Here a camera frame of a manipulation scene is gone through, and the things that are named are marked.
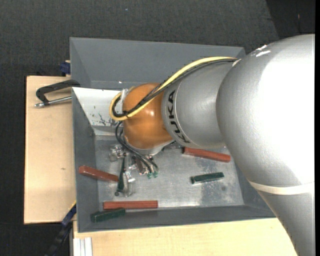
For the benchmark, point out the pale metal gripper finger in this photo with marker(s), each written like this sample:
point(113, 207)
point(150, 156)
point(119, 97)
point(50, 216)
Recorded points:
point(130, 183)
point(117, 151)

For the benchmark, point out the red-brown flat block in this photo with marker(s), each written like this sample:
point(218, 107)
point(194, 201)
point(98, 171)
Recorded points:
point(130, 204)
point(98, 173)
point(207, 154)

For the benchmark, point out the dark green flat block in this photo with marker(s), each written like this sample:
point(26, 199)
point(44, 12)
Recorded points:
point(207, 177)
point(107, 215)

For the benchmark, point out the grey metal bin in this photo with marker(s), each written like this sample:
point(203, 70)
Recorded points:
point(175, 190)

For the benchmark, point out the pale wood flat board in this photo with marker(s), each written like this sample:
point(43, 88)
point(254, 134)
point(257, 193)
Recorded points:
point(47, 150)

